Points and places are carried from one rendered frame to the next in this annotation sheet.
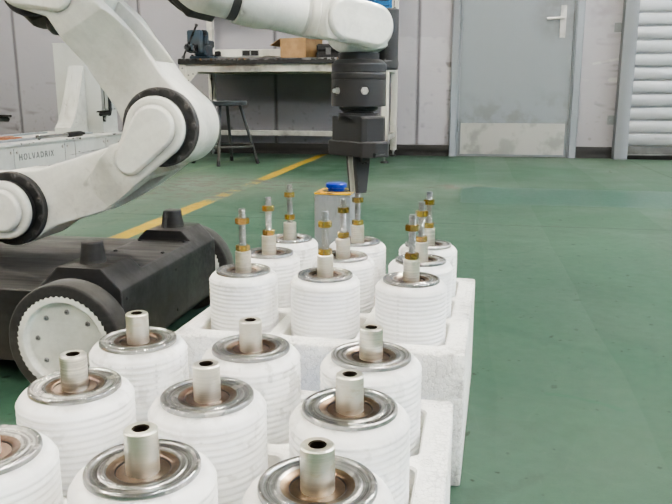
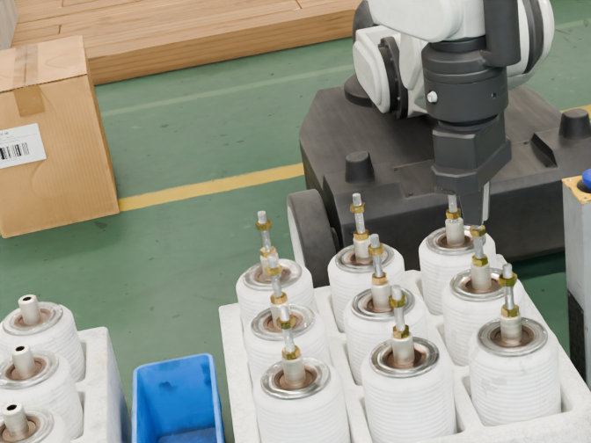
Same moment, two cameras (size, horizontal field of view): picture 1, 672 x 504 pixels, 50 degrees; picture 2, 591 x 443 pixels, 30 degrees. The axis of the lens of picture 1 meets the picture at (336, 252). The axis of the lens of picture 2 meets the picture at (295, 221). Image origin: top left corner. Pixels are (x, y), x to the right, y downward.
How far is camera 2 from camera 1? 1.33 m
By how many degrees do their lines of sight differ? 71
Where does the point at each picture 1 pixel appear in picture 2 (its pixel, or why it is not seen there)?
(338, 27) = (376, 12)
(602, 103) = not seen: outside the picture
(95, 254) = (350, 173)
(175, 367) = not seen: hidden behind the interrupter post
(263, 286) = (255, 303)
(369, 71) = (434, 72)
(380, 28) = (429, 18)
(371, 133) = (446, 156)
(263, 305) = not seen: hidden behind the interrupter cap
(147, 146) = (408, 63)
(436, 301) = (274, 418)
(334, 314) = (255, 369)
